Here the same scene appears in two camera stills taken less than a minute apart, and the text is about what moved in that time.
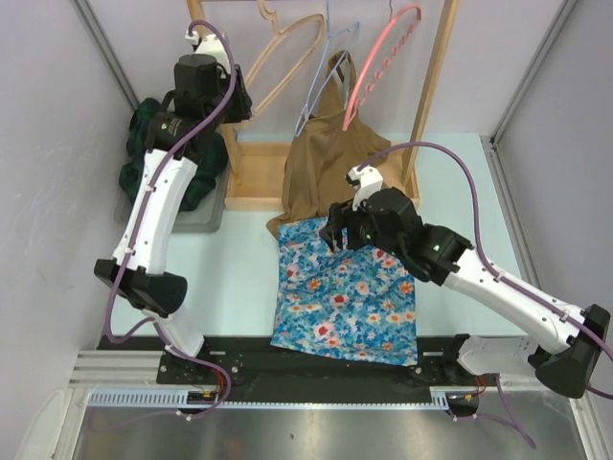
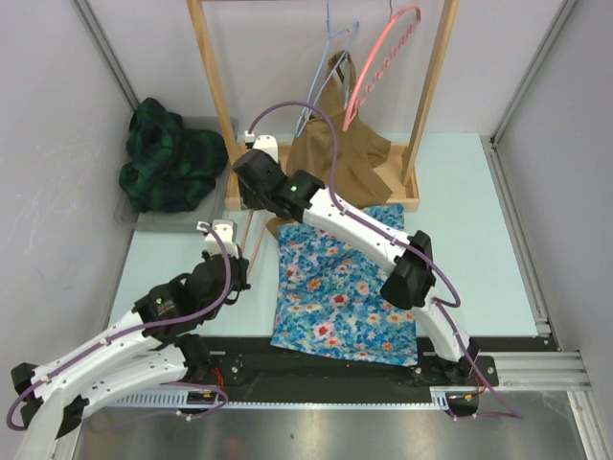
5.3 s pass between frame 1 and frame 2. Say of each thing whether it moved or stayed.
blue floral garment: stayed
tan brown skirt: stayed
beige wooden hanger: moved
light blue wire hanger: stayed
